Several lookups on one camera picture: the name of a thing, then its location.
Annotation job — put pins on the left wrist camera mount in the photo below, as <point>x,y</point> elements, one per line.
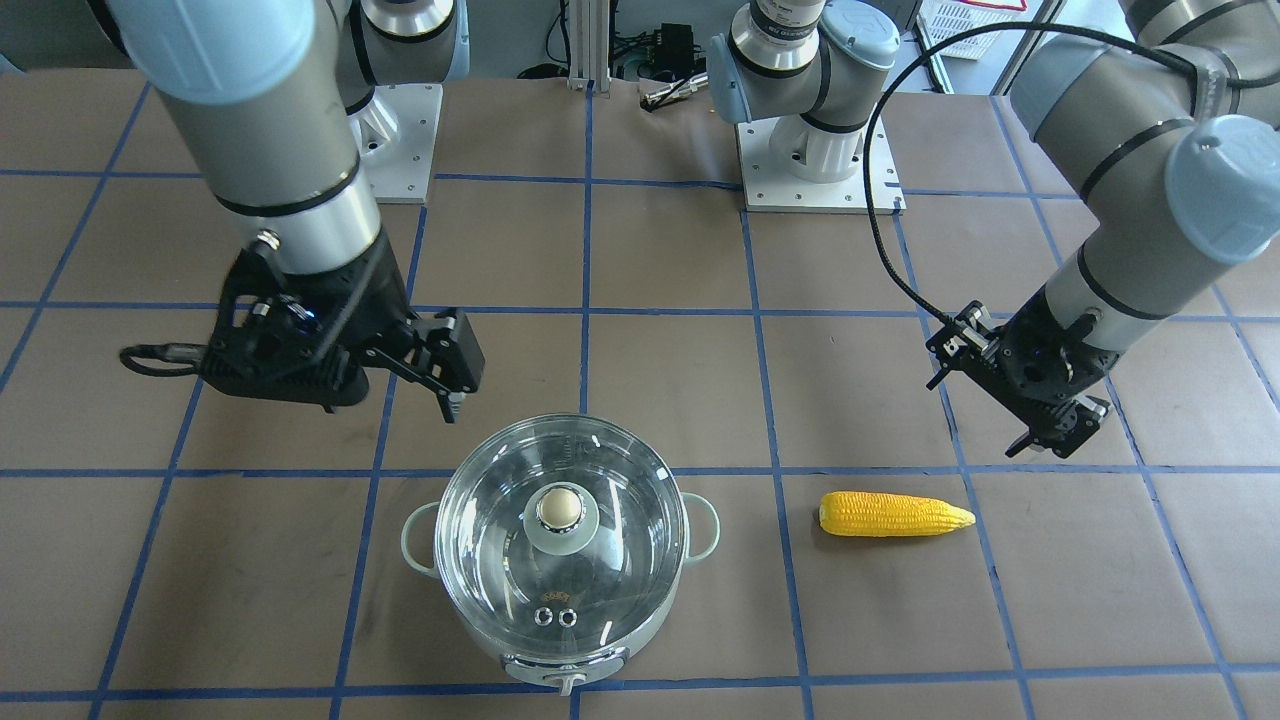
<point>966,345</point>

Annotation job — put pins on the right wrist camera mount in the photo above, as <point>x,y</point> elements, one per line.
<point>261,331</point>

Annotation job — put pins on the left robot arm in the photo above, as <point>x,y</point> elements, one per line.
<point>1169,137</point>

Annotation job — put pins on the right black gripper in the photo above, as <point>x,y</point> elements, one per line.
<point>372,288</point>

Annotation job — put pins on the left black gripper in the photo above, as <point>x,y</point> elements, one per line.
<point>1022,345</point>

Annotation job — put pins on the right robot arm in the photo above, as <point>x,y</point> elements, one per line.
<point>252,88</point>

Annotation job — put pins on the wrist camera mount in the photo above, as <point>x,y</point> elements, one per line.
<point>966,345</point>
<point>261,331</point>

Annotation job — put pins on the white plastic basket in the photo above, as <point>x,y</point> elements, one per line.
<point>945,19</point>

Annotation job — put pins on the yellow corn cob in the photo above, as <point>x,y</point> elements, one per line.
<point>884,515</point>

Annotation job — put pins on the aluminium frame post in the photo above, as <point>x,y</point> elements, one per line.
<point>589,46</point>

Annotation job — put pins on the glass pot lid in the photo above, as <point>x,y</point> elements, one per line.
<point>562,530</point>

